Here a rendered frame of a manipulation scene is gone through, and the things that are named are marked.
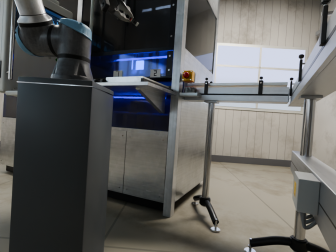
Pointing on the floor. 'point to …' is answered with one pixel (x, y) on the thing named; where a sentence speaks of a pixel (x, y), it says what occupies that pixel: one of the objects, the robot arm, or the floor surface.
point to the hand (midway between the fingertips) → (129, 18)
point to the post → (175, 108)
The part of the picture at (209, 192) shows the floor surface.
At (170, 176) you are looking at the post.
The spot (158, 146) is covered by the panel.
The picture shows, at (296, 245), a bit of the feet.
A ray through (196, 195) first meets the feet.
